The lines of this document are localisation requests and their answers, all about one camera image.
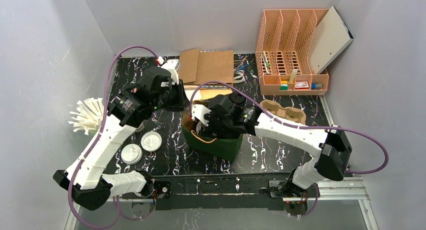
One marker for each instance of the red and white small box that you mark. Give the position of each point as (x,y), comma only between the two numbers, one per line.
(301,85)

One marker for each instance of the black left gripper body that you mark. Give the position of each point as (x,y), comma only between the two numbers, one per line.
(179,96)

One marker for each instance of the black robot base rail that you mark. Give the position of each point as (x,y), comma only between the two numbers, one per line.
(213,191)

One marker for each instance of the grey blue small bottle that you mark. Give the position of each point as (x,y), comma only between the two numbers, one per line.
(316,86)

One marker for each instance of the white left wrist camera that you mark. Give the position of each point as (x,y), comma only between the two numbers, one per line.
(172,65)

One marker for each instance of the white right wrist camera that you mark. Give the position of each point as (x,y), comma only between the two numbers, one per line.
(198,111)

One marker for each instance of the white cup lid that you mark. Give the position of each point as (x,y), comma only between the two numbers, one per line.
(151,141)
(131,154)

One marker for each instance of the stack of flat paper bags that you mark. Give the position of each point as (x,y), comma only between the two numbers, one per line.
(198,67)

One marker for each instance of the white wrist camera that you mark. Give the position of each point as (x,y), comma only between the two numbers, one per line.
(172,65)
(198,111)

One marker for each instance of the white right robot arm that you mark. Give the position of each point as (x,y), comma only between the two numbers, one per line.
(330,149)

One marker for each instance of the brown pulp cup carrier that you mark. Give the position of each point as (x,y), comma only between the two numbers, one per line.
(289,113)

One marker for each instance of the white board leaning on wall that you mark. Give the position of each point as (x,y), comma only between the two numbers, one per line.
(331,37)

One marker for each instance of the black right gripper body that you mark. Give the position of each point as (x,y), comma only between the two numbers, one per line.
(213,122)

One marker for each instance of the green cup of white straws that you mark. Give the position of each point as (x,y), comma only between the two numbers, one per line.
(88,116)

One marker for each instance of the green kraft paper bag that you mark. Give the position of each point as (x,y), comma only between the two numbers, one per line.
(226,149)

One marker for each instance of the orange plastic file organizer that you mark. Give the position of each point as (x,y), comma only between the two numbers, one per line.
(282,51)

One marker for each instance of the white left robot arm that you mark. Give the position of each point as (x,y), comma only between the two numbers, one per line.
(85,181)

